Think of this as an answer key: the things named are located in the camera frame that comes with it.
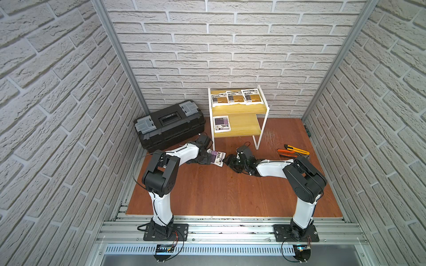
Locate controller board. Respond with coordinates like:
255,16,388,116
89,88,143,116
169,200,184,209
293,245,311,263
154,244,175,262

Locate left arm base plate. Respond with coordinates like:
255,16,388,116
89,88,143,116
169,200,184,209
143,222,189,242

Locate black plastic toolbox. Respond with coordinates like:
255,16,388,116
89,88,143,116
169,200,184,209
134,100,205,153

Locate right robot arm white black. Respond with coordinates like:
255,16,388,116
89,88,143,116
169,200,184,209
224,145,327,238

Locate right controller board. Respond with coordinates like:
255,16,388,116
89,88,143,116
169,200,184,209
293,245,311,263

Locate left controller board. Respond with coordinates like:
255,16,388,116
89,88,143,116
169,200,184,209
154,244,175,262

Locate orange handled pliers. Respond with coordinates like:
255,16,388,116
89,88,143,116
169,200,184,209
277,149,310,159

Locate yellow coffee bag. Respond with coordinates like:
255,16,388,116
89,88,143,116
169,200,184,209
211,93,229,107
226,91,246,105
241,89,264,105

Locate yellow utility knife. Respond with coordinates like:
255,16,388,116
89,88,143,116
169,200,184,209
285,144,310,155

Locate white frame wooden shelf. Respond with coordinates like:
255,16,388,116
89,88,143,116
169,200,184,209
208,86,270,150

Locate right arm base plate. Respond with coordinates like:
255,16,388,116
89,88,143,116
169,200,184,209
273,224,320,242

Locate aluminium rail frame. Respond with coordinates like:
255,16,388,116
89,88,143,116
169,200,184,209
95,216,368,256

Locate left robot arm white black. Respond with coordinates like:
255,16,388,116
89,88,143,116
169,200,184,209
142,134,211,238

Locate purple coffee bag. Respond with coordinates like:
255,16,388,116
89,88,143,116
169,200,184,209
213,116,231,133
207,149,226,167

